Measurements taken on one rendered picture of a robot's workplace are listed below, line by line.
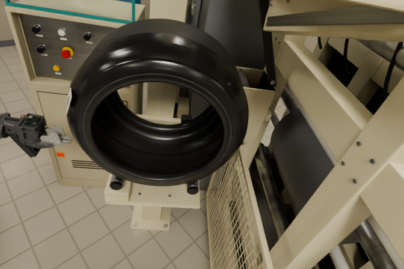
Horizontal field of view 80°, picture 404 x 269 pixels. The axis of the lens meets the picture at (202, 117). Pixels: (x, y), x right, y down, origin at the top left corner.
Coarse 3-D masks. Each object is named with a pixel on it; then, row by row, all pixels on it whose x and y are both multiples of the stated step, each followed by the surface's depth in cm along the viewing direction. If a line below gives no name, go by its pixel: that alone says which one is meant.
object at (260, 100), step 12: (240, 72) 111; (252, 72) 116; (264, 72) 114; (252, 84) 120; (264, 84) 113; (252, 96) 102; (264, 96) 102; (252, 108) 106; (264, 108) 106; (252, 120) 110; (264, 120) 110; (252, 132) 114
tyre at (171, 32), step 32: (128, 32) 65; (160, 32) 63; (192, 32) 69; (96, 64) 60; (128, 64) 58; (160, 64) 58; (192, 64) 60; (224, 64) 65; (96, 96) 62; (224, 96) 64; (96, 128) 87; (128, 128) 102; (160, 128) 105; (192, 128) 105; (224, 128) 70; (96, 160) 77; (128, 160) 93; (160, 160) 99; (192, 160) 97; (224, 160) 80
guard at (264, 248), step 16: (240, 160) 96; (224, 176) 120; (208, 192) 156; (208, 208) 152; (256, 208) 78; (208, 224) 143; (240, 224) 90; (256, 224) 74; (240, 256) 87; (256, 256) 73
